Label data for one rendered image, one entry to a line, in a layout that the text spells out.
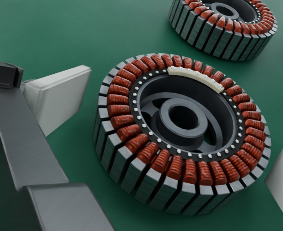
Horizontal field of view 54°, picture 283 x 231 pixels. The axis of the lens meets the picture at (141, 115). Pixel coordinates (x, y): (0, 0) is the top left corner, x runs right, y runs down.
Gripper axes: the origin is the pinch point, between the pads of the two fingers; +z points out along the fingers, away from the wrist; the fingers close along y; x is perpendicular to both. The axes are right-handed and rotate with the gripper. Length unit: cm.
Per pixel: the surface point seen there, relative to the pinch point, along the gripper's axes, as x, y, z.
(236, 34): 7.1, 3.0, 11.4
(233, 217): -3.7, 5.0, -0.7
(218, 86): 3.0, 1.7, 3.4
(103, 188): -4.3, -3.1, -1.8
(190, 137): -0.1, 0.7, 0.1
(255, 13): 10.2, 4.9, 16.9
